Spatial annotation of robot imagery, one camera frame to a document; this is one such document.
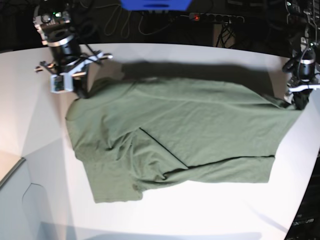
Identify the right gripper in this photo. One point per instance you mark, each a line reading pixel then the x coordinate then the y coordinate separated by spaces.
pixel 78 70

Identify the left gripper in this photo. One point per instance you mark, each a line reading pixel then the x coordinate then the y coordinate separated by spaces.
pixel 298 92

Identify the green t-shirt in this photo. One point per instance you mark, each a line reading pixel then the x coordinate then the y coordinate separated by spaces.
pixel 148 134

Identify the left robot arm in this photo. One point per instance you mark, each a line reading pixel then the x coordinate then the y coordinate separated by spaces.
pixel 304 64

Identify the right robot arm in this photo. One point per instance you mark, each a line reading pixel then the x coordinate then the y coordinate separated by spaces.
pixel 53 20

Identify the blue plastic bin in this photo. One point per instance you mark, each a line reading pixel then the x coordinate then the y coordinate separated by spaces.
pixel 155 5

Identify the white power strip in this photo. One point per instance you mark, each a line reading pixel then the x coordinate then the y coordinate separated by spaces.
pixel 216 18

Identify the grey cardboard box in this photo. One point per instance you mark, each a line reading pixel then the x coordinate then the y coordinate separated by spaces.
pixel 33 210

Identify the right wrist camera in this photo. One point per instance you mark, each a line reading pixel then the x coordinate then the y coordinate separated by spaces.
pixel 61 84

